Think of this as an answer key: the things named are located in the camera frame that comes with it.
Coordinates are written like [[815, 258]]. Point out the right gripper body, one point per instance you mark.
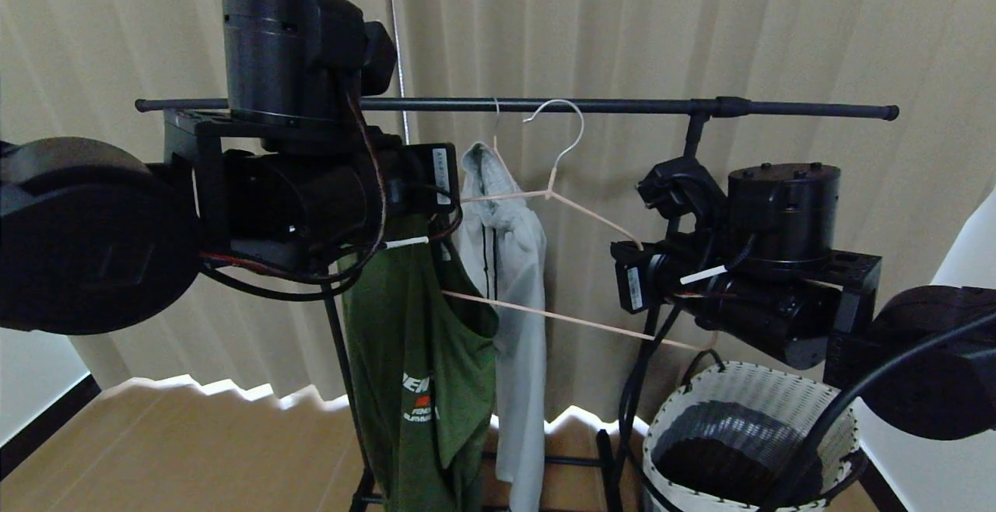
[[747, 310]]

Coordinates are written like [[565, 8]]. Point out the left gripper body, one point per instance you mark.
[[311, 193]]

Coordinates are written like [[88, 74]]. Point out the green garment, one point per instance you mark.
[[405, 341]]

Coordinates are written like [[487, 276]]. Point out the pink clothes hanger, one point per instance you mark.
[[495, 127], [551, 189]]

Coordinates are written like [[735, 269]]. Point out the pale grey shorts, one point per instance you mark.
[[517, 263]]

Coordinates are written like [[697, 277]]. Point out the white laundry basket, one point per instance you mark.
[[747, 387]]

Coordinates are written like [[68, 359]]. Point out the black clothes rack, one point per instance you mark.
[[622, 105]]

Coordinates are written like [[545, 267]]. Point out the beige curtain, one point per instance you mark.
[[778, 29]]

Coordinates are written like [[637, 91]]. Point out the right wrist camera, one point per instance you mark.
[[677, 185]]

